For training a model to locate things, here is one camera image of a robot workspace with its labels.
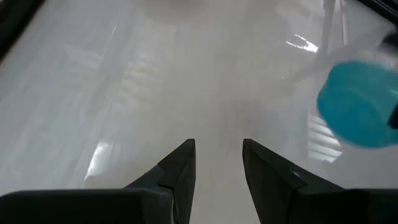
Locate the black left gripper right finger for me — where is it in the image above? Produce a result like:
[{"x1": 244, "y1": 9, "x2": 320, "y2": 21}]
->
[{"x1": 242, "y1": 138, "x2": 398, "y2": 224}]

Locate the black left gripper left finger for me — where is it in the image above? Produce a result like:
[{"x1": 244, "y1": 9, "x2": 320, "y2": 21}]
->
[{"x1": 0, "y1": 138, "x2": 197, "y2": 224}]

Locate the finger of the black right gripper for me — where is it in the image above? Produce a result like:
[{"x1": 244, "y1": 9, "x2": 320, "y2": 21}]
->
[
  {"x1": 387, "y1": 104, "x2": 398, "y2": 131},
  {"x1": 377, "y1": 30, "x2": 398, "y2": 54}
]

